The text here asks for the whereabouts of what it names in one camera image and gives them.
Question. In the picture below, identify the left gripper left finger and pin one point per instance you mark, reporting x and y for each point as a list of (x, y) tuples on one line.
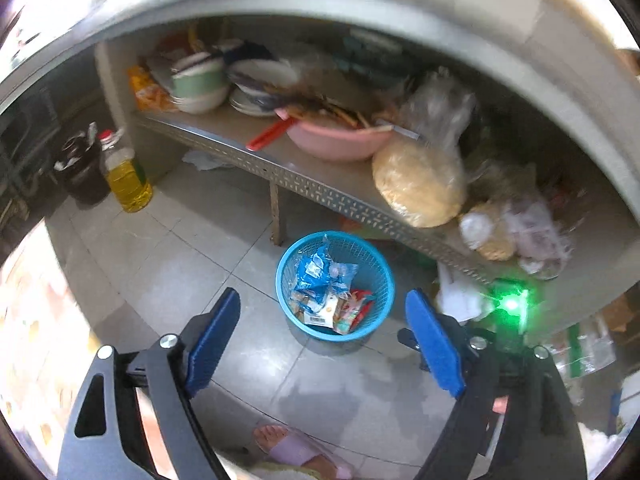
[(105, 439)]

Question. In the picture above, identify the blue snack wrapper in basket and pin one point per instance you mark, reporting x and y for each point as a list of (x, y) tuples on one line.
[(319, 275)]

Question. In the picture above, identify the foot in purple slipper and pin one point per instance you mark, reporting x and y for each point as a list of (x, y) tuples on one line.
[(292, 455)]

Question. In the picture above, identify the bag of round flatbreads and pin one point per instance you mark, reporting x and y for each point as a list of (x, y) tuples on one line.
[(419, 171)]

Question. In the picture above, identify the cooking oil bottle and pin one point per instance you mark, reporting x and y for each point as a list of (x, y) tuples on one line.
[(123, 172)]

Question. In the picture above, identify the white plates stack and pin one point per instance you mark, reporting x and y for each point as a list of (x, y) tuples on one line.
[(260, 85)]

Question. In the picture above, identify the red plastic utensil handle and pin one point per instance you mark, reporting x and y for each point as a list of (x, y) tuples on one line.
[(270, 134)]

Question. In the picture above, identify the black trash bin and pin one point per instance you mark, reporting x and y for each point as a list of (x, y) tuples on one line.
[(78, 166)]

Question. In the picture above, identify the pink plastic basin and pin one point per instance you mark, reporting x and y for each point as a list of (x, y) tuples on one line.
[(338, 145)]

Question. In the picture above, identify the small bags of food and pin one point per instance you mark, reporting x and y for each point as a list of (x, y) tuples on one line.
[(524, 230)]

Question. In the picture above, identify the blue plastic trash basket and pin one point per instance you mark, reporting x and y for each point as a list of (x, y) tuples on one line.
[(374, 274)]

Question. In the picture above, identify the green and white bowl stack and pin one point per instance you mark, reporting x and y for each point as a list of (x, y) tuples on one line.
[(199, 83)]

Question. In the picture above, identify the red snack wrapper in basket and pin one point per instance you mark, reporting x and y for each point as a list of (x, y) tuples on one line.
[(350, 312)]

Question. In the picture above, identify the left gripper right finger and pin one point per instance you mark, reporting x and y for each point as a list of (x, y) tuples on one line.
[(539, 437)]

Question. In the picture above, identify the orange snack package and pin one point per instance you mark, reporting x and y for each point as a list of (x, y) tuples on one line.
[(148, 94)]

